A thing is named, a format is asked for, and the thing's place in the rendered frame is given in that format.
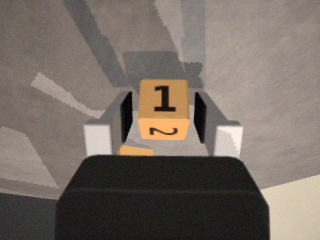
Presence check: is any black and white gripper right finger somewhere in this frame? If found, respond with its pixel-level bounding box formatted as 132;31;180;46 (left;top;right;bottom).
194;92;243;159

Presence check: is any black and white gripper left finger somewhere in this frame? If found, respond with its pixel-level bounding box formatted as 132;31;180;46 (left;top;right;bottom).
84;91;133;157

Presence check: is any orange number cube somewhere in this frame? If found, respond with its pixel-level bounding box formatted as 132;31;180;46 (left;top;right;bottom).
138;79;190;140

